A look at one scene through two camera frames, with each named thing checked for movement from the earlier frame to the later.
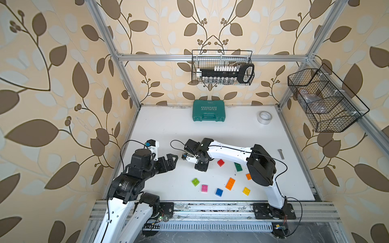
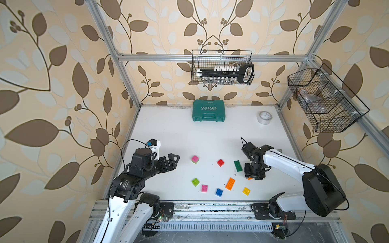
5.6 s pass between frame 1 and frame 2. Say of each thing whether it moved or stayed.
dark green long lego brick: stayed
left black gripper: stayed
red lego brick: stayed
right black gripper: moved
